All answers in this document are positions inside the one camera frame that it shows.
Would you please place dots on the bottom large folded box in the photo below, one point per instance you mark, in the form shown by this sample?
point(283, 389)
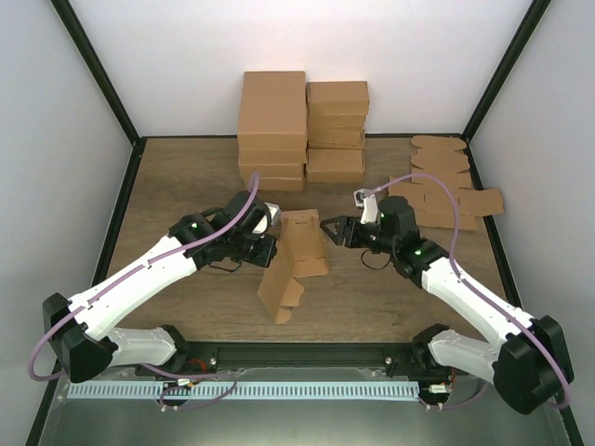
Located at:
point(281, 184)

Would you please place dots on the light blue slotted cable duct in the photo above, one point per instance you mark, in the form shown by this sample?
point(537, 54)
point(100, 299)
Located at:
point(147, 390)

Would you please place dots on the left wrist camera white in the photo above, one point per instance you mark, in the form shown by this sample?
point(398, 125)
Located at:
point(271, 216)

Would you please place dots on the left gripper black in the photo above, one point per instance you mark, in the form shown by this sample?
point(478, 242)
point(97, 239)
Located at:
point(263, 259)

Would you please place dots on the top large folded cardboard box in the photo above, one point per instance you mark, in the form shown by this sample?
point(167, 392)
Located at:
point(273, 111)

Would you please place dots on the black aluminium frame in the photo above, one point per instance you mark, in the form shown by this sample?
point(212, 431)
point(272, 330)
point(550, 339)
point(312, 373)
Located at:
point(301, 354)

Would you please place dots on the bottom small folded box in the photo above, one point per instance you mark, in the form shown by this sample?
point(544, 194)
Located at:
point(335, 166)

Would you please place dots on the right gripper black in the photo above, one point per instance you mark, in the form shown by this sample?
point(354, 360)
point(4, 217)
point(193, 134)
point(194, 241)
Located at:
point(343, 225)

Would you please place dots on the top small folded cardboard box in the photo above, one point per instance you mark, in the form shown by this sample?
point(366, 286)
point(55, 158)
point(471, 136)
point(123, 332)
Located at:
point(344, 97)

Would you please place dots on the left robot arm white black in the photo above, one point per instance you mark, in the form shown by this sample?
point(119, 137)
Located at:
point(83, 329)

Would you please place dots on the stack of flat cardboard blanks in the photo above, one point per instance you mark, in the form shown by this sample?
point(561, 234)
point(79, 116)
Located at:
point(442, 177)

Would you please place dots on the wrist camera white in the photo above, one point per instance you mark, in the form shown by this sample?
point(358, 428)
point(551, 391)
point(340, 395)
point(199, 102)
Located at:
point(366, 201)
point(271, 216)

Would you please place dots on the grey metal base plate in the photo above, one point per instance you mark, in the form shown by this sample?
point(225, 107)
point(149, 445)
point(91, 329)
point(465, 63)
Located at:
point(474, 416)

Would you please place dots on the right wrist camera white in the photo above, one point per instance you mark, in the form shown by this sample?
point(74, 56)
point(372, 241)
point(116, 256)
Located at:
point(366, 201)

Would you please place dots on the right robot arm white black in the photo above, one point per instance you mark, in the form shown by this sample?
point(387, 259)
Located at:
point(524, 358)

